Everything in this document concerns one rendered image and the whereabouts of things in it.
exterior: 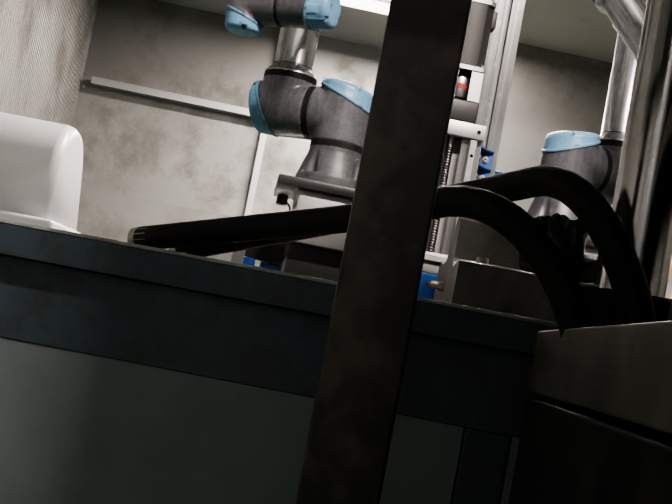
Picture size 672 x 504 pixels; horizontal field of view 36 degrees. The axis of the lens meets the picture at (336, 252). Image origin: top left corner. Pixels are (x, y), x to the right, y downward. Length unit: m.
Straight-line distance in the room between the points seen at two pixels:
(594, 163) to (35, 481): 1.44
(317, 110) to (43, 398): 1.14
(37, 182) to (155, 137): 4.85
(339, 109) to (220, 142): 7.05
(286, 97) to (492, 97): 0.50
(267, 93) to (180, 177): 6.95
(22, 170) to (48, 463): 3.31
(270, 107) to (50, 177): 2.31
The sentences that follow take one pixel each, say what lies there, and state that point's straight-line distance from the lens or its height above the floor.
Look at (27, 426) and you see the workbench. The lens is 1.19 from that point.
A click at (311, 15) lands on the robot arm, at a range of 1.95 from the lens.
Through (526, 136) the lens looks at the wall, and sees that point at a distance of 8.50.
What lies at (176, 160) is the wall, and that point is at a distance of 9.16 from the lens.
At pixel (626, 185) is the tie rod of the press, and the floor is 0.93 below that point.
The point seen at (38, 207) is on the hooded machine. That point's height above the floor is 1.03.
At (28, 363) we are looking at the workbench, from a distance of 1.19.
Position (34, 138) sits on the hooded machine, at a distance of 4.50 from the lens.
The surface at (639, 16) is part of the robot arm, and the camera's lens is 2.24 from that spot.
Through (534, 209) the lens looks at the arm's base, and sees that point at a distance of 2.22.
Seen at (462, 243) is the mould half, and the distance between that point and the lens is 1.37.
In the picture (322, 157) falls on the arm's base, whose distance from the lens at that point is 2.12.
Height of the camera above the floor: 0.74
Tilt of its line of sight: 5 degrees up
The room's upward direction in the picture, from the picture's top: 11 degrees clockwise
